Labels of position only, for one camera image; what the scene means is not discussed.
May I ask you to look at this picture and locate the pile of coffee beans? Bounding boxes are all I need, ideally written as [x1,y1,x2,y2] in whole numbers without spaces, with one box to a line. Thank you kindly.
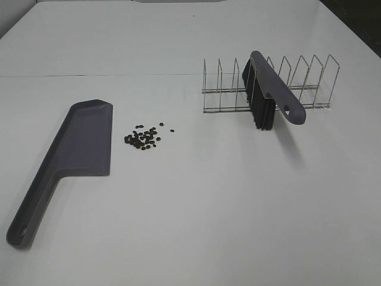
[124,125,161,151]

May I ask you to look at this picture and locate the grey hand brush black bristles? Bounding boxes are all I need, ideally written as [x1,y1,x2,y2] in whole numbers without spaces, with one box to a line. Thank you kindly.
[242,51,306,130]

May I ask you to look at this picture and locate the chrome wire dish rack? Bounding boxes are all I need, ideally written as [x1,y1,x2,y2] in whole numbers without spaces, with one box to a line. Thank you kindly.
[201,54,341,113]

